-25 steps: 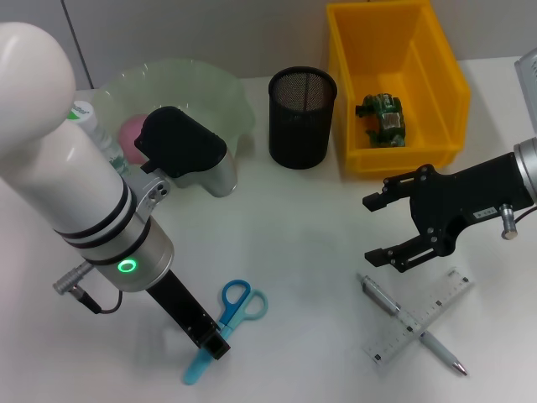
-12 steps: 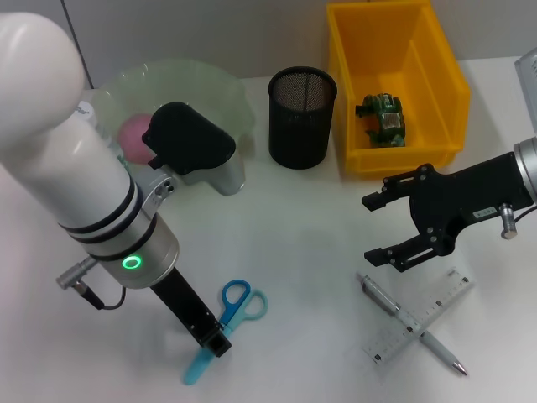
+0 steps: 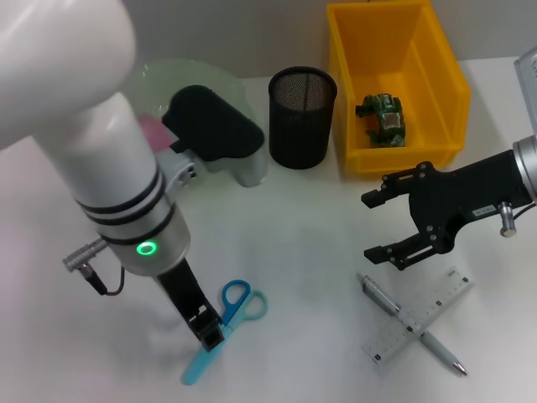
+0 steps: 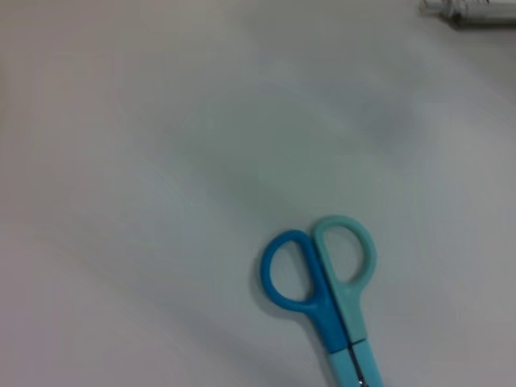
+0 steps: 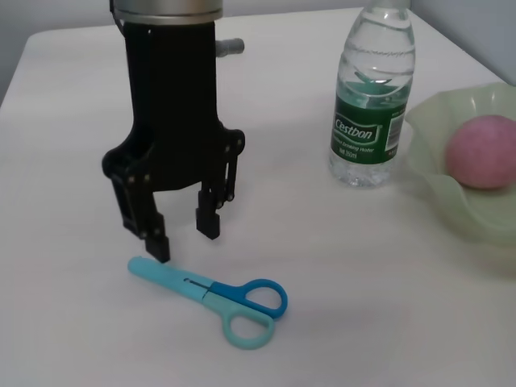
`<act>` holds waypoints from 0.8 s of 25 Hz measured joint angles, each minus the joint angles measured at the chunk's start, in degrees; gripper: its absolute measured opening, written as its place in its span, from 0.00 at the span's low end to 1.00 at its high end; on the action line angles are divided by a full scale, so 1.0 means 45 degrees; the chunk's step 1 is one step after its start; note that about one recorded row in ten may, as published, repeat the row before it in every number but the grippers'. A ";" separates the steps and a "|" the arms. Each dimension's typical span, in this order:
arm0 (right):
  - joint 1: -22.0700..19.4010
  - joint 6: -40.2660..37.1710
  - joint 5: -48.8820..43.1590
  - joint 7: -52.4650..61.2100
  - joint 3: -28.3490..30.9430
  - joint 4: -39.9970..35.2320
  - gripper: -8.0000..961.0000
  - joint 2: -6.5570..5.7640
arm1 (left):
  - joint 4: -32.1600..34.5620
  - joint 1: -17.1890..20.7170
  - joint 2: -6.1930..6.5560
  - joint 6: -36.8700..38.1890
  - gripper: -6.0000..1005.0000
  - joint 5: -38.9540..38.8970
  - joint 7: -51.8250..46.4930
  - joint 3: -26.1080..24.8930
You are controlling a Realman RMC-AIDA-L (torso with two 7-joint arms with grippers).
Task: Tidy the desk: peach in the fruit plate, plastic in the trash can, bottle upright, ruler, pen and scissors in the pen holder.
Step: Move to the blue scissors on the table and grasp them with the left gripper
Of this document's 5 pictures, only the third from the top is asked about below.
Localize transparent plastic ruler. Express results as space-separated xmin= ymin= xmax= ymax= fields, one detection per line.
xmin=361 ymin=266 xmax=473 ymax=366

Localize green plastic wrapper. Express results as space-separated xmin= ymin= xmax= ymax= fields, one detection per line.
xmin=355 ymin=94 xmax=409 ymax=149

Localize yellow plastic bin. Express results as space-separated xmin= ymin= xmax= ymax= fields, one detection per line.
xmin=326 ymin=0 xmax=472 ymax=181

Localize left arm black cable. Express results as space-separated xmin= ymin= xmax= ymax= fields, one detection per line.
xmin=62 ymin=238 xmax=127 ymax=297

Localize silver ballpoint pen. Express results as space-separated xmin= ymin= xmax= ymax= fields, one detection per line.
xmin=356 ymin=272 xmax=469 ymax=377

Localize pink peach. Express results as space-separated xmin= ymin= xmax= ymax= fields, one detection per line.
xmin=138 ymin=115 xmax=174 ymax=154

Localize blue scissors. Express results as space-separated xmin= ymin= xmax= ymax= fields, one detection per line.
xmin=182 ymin=280 xmax=269 ymax=386

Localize green glass fruit plate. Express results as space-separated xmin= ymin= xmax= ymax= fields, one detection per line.
xmin=133 ymin=57 xmax=257 ymax=139

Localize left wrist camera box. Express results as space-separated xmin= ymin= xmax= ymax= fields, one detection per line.
xmin=157 ymin=85 xmax=269 ymax=189

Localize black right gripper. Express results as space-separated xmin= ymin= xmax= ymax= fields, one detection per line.
xmin=361 ymin=149 xmax=532 ymax=272

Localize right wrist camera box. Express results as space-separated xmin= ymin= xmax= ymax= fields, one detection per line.
xmin=514 ymin=45 xmax=537 ymax=135

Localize black mesh pen holder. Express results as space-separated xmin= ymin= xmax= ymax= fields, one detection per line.
xmin=268 ymin=65 xmax=338 ymax=170

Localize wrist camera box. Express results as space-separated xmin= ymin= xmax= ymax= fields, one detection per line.
xmin=514 ymin=45 xmax=537 ymax=135
xmin=157 ymin=85 xmax=269 ymax=189

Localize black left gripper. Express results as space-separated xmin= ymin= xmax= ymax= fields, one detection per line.
xmin=157 ymin=258 xmax=224 ymax=353

